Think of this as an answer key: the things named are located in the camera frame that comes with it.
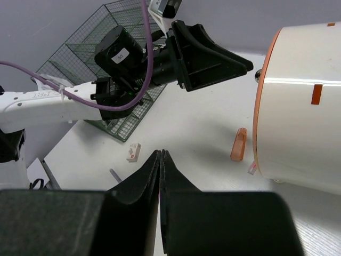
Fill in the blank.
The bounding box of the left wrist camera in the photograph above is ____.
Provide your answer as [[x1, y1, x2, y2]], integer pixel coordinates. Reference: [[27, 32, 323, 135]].
[[148, 0, 182, 35]]

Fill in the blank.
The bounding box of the orange highlighter cap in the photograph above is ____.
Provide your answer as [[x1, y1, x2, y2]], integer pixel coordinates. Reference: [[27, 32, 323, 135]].
[[230, 127, 247, 162]]

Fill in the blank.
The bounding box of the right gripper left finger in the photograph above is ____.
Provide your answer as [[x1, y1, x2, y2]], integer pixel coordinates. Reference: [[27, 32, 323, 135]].
[[109, 150, 161, 255]]

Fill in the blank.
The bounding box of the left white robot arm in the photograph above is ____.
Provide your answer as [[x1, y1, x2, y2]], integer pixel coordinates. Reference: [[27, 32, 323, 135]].
[[1, 20, 254, 189]]

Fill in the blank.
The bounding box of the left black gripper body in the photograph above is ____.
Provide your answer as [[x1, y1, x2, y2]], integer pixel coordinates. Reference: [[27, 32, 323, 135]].
[[149, 34, 185, 87]]

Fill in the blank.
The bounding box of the small white eraser box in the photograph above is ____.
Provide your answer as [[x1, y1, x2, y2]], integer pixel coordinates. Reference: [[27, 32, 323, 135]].
[[126, 143, 141, 163]]

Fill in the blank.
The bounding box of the round white drawer organizer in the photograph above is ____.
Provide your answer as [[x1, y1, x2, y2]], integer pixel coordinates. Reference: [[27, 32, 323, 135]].
[[252, 22, 340, 195]]

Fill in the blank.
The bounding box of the purple pink pen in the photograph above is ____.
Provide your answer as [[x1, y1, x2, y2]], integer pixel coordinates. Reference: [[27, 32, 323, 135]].
[[248, 161, 257, 175]]

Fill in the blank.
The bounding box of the green wire mesh rack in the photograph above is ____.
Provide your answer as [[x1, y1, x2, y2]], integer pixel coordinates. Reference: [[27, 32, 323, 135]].
[[36, 0, 167, 143]]

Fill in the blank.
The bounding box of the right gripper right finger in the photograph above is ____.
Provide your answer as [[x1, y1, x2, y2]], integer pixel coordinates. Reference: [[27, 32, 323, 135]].
[[159, 149, 200, 254]]

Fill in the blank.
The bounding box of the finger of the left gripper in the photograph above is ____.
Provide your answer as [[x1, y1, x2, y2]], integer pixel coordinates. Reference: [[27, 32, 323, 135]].
[[175, 47, 253, 92], [172, 20, 240, 60]]

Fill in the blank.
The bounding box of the dark purple pen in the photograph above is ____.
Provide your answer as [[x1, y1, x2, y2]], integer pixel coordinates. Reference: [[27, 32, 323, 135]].
[[109, 169, 122, 183]]

